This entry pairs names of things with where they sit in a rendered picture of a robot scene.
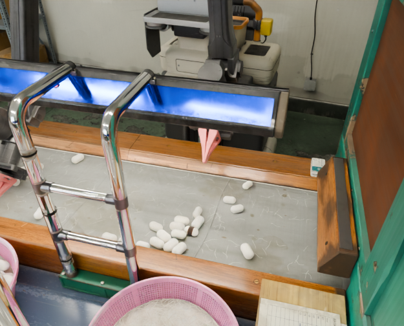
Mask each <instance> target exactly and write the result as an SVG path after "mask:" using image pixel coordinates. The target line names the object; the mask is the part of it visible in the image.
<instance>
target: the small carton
mask: <svg viewBox="0 0 404 326"><path fill-rule="evenodd" d="M324 165H325V159H320V158H312V160H311V167H310V176H312V177H317V173H318V171H319V170H320V169H321V168H322V167H323V166H324Z"/></svg>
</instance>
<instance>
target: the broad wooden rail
mask: <svg viewBox="0 0 404 326"><path fill-rule="evenodd" d="M28 128H29V129H30V135H31V137H32V141H33V143H34V146H37V147H45V148H49V149H57V150H62V151H69V152H73V153H81V154H86V155H93V156H98V157H105V156H104V152H103V147H102V143H101V136H100V128H95V127H86V126H81V125H72V124H64V123H59V122H51V121H46V120H43V122H41V123H40V125H39V127H38V128H37V127H32V126H29V125H28ZM117 136H118V143H119V148H120V155H121V160H125V161H129V162H137V163H142V164H149V165H154V166H162V167H166V168H174V169H181V170H186V171H194V172H198V173H205V174H210V175H218V176H222V177H229V178H234V179H242V180H250V181H254V182H261V183H266V184H274V185H278V186H286V187H291V188H298V189H302V190H310V191H317V177H312V176H310V167H311V160H312V159H311V158H303V157H295V156H289V155H281V154H276V153H267V152H262V151H254V150H249V149H240V148H235V147H226V146H217V147H216V148H215V149H214V150H213V152H212V153H211V155H210V157H209V159H208V161H207V163H206V164H204V163H203V162H202V146H201V143H199V142H190V141H185V140H177V139H172V138H163V137H158V136H149V135H141V134H136V133H127V132H122V131H117Z"/></svg>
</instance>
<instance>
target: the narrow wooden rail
mask: <svg viewBox="0 0 404 326"><path fill-rule="evenodd" d="M0 237H1V238H3V239H4V240H6V241H8V242H9V243H10V244H11V245H12V247H13V248H14V250H15V251H16V254H17V257H18V261H19V265H24V266H29V267H32V268H37V269H40V270H45V271H48V272H53V273H57V274H60V273H61V271H62V270H63V266H62V264H61V261H60V259H59V256H58V253H57V251H56V248H55V246H54V243H53V240H52V238H51V235H50V232H49V230H48V227H47V226H43V225H40V224H34V223H28V222H25V221H19V220H15V219H10V218H6V217H0ZM67 242H68V245H69V248H70V251H71V252H72V255H73V260H74V263H75V265H76V268H78V269H82V270H86V271H89V272H95V273H98V274H103V275H106V276H112V277H117V278H120V279H125V280H128V281H130V279H129V274H128V270H127V264H126V260H125V254H124V253H121V252H117V251H116V250H113V249H109V248H104V247H100V246H94V245H91V244H85V243H80V242H77V241H71V240H68V241H67ZM136 250H137V254H138V262H139V266H140V273H141V277H142V280H145V279H149V278H152V277H160V276H176V277H184V278H187V279H191V280H193V281H197V282H199V283H201V284H203V285H205V286H207V287H208V288H210V289H211V290H213V291H214V292H215V293H217V294H218V295H219V296H220V297H221V298H222V299H223V300H224V301H225V302H226V304H227V305H228V307H229V308H230V309H231V311H232V313H233V314H234V316H236V317H239V318H244V319H247V320H251V321H256V318H257V309H258V304H259V296H260V287H261V282H262V279H269V280H272V281H278V282H281V283H287V284H291V285H296V286H300V287H305V288H310V289H314V290H320V291H323V292H329V293H333V294H338V295H342V296H344V297H345V308H346V316H347V306H346V290H345V289H341V288H335V287H330V286H326V285H321V284H317V283H312V282H308V281H302V280H299V279H293V278H290V277H284V276H278V275H275V274H269V273H265V272H259V271H256V270H250V269H247V268H241V267H237V266H232V265H227V264H223V263H217V262H214V261H208V260H205V259H199V258H195V257H189V256H186V255H180V254H174V253H171V252H165V251H161V250H156V249H152V248H147V247H143V246H138V245H136Z"/></svg>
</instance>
